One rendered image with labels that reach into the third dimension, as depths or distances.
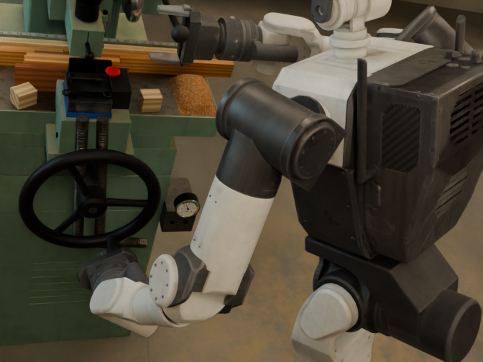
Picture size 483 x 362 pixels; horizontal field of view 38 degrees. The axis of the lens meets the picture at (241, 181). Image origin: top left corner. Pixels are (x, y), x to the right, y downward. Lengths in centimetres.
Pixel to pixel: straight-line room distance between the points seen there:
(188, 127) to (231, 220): 68
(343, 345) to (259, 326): 106
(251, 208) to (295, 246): 171
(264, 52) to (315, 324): 55
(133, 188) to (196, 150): 119
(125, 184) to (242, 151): 81
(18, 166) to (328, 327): 79
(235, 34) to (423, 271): 61
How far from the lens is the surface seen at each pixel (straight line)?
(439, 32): 126
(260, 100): 93
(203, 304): 106
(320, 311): 126
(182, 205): 171
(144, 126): 159
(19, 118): 155
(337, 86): 100
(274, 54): 146
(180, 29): 135
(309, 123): 88
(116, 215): 179
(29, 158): 163
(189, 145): 291
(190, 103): 160
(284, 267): 258
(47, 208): 175
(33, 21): 182
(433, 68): 105
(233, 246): 97
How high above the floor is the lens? 189
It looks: 42 degrees down
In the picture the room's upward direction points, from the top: 19 degrees clockwise
